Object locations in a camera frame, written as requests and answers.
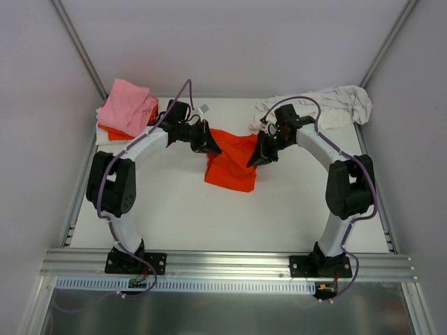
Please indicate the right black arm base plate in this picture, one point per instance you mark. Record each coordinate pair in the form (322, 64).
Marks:
(308, 266)

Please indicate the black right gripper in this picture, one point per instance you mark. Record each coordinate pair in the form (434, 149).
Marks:
(270, 146)

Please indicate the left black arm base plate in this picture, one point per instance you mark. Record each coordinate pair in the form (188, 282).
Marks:
(122, 263)

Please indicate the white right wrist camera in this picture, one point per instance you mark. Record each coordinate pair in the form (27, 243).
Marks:
(271, 128)

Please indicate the white slotted cable duct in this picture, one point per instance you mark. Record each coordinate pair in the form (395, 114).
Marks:
(186, 285)

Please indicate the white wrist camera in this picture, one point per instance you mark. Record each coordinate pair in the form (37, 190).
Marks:
(202, 109)
(271, 128)

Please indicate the crumpled white t shirt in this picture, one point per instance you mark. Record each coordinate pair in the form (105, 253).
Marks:
(333, 108)

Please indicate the orange t shirt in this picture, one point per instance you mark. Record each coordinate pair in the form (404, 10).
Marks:
(229, 168)
(125, 121)

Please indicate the folded orange t shirt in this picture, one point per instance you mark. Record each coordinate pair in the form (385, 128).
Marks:
(125, 121)

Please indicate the aluminium mounting rail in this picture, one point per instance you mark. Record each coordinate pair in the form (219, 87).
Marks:
(374, 267)

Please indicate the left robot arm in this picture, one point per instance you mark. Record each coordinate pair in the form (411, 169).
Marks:
(112, 183)

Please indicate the folded pink t shirt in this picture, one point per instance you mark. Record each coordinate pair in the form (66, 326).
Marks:
(124, 91)

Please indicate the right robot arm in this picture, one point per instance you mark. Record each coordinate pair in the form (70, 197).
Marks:
(350, 189)

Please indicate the right corner frame post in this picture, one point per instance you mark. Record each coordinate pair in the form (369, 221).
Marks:
(389, 40)

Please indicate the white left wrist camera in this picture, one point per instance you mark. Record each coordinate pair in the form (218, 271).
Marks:
(202, 109)

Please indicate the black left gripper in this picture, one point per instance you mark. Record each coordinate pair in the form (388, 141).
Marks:
(202, 136)

